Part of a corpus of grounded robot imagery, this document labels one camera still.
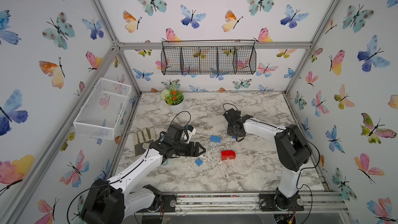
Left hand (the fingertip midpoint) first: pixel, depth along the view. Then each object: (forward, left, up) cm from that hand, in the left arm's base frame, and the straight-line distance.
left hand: (202, 149), depth 79 cm
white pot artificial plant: (+33, +17, +2) cm, 38 cm away
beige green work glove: (+14, +35, -11) cm, 40 cm away
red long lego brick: (0, -13, -7) cm, 15 cm away
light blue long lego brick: (+12, -8, -10) cm, 17 cm away
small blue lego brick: (-2, +2, -12) cm, 12 cm away
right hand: (+16, -20, -8) cm, 27 cm away
